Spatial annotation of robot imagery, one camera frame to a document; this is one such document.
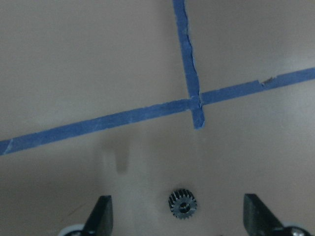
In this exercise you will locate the small black bearing gear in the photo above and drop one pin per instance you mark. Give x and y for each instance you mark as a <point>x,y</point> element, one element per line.
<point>182,203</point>

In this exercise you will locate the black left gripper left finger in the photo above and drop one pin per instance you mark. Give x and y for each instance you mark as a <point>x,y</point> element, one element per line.
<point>100,221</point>

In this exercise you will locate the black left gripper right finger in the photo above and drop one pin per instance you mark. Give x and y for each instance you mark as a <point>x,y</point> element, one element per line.
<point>258,220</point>

